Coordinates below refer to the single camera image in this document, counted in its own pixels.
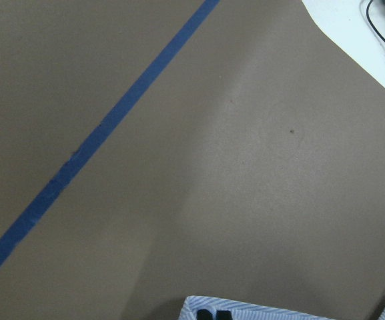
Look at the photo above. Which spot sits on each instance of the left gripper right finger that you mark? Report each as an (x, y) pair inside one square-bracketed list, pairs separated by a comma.
[(223, 315)]

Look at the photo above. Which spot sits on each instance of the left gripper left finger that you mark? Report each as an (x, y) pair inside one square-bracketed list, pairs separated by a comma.
[(204, 314)]

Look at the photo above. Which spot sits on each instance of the light blue striped shirt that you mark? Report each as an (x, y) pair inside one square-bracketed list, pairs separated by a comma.
[(238, 309)]

